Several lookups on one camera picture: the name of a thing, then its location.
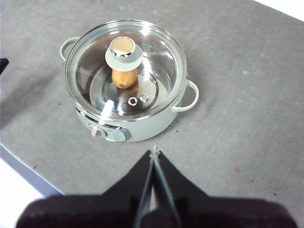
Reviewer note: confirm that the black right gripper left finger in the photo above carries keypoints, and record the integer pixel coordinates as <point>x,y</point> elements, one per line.
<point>95,211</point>

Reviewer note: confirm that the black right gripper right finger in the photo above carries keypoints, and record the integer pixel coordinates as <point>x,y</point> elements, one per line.
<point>213,213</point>

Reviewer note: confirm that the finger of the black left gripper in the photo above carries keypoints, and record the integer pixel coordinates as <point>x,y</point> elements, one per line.
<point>3,64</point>

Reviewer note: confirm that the brown potato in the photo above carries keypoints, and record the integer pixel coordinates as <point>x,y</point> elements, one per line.
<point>123,79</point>

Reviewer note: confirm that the glass lid with green knob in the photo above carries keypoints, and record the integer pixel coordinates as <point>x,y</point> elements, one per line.
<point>156,64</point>

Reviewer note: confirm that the pale green electric cooking pot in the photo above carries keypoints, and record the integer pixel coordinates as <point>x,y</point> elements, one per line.
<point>147,128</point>

